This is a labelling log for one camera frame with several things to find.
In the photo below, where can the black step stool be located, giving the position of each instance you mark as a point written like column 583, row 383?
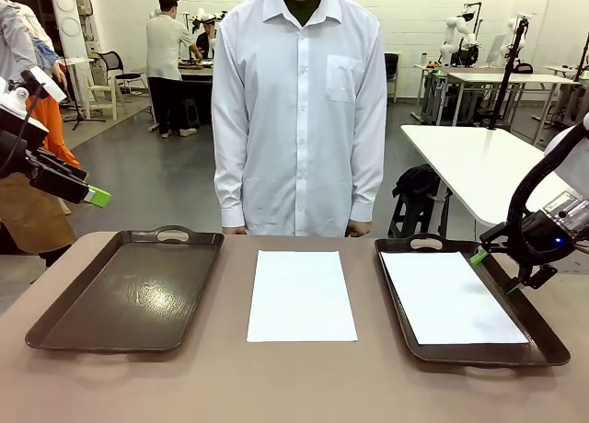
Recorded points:
column 414, row 216

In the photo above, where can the black background chair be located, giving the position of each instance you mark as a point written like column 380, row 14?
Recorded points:
column 392, row 69

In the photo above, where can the seated background person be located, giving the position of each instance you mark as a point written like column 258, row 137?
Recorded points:
column 204, row 41

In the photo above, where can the person's right hand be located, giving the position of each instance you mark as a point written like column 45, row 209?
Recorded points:
column 234, row 231

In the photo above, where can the white monitor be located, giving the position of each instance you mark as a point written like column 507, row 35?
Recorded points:
column 496, row 48

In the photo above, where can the white A4 paper sheet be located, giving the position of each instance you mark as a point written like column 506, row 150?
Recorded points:
column 451, row 303

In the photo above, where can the person's right forearm white sleeve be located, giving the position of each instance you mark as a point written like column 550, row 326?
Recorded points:
column 229, row 184

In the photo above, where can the white folding chair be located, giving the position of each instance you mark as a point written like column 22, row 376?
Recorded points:
column 99, row 94

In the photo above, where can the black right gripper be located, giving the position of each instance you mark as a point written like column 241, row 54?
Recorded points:
column 543, row 239

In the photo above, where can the person's left hand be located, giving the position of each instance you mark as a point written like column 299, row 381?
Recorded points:
column 359, row 229

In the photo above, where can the person in grey t-shirt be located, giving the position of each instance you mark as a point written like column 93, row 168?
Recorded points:
column 165, row 50

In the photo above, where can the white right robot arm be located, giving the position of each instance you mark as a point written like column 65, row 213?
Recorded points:
column 575, row 165

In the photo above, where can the dark background workbench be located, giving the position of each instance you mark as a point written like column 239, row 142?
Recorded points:
column 202, row 76

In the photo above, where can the mannequin with orange trousers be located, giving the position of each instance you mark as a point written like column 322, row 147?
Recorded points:
column 53, row 129

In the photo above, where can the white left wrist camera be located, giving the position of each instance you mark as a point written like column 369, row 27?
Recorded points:
column 23, row 112

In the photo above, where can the small white bottle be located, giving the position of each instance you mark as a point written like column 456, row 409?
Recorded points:
column 424, row 60

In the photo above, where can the person in white shirt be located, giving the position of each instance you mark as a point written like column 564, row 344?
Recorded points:
column 299, row 119

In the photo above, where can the small black stool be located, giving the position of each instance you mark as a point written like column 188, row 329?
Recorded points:
column 192, row 112

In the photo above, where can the tall white column unit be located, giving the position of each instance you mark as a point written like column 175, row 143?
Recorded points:
column 69, row 23

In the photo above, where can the black tripod pole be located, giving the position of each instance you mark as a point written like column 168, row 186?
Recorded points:
column 508, row 73

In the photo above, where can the figure in grey striped shirt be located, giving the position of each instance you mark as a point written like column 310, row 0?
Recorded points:
column 37, row 211

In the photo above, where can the long white background table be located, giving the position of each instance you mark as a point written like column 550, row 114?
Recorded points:
column 506, row 77

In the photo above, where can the black office chair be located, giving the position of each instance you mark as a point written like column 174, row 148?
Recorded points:
column 110, row 62

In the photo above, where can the white A4 paper stack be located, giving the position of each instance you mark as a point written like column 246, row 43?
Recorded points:
column 301, row 299

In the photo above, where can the brown plastic tray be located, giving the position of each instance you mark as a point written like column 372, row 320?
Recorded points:
column 115, row 303
column 543, row 345

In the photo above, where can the white rounded table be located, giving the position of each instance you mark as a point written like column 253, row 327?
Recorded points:
column 460, row 156

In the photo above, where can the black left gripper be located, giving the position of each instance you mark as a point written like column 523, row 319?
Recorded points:
column 18, row 152

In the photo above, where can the person's left forearm white sleeve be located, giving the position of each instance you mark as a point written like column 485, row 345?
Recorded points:
column 366, row 184

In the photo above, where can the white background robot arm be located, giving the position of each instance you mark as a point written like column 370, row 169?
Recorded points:
column 448, row 32
column 512, row 25

